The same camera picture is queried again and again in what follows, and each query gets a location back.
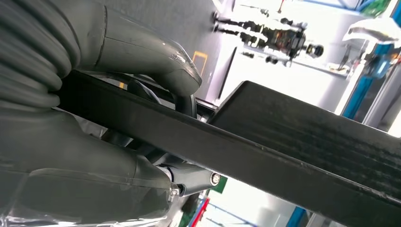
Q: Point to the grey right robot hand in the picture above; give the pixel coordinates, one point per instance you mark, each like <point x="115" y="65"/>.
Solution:
<point x="78" y="175"/>

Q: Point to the black machine assembly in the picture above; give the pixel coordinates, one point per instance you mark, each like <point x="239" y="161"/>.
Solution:
<point x="282" y="37"/>

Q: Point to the blue metal post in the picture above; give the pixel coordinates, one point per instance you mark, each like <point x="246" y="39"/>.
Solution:
<point x="357" y="94"/>

